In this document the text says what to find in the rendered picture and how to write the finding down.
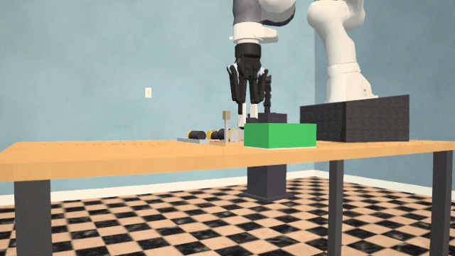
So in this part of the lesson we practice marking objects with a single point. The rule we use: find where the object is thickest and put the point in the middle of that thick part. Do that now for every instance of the green box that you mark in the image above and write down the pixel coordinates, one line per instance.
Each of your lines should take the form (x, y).
(271, 136)

